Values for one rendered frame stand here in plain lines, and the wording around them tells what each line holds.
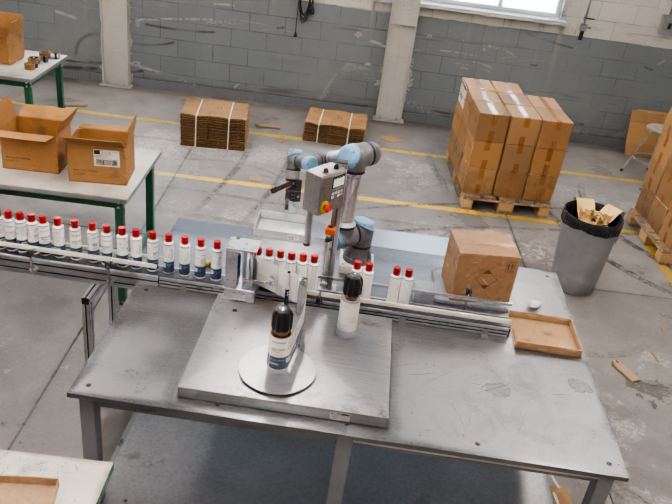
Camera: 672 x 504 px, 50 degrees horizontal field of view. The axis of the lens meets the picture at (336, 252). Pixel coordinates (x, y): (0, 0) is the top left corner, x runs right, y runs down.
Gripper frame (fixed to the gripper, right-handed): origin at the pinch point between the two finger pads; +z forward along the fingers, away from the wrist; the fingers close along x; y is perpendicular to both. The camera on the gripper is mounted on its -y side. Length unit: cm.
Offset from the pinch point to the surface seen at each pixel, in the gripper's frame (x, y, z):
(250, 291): -65, -12, 26
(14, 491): -164, -76, 72
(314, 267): -58, 16, 14
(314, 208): -64, 13, -14
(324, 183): -68, 16, -26
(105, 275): -46, -81, 29
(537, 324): -51, 125, 33
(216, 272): -51, -29, 22
